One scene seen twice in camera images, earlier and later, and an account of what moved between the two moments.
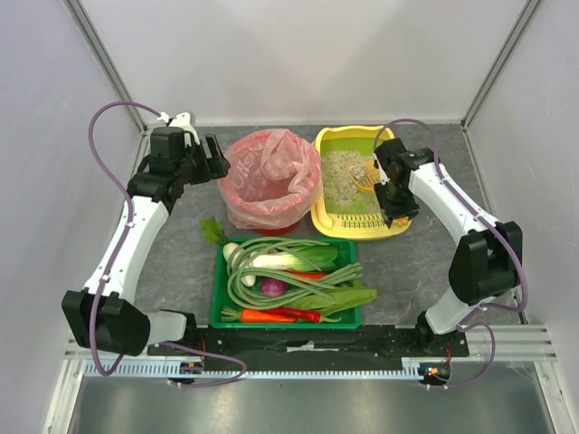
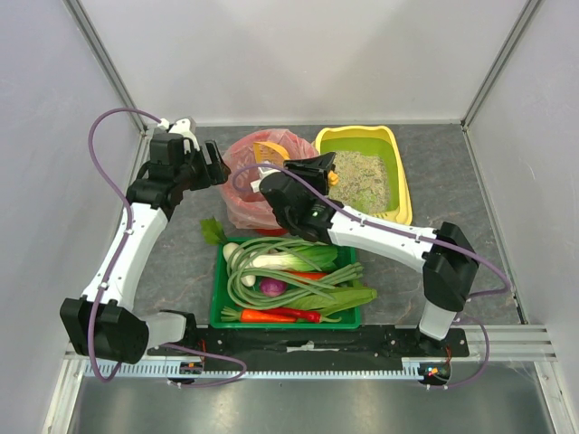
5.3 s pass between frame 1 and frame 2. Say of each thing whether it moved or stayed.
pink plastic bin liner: stayed
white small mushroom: stayed
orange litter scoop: moved
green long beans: stayed
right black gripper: moved
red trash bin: stayed
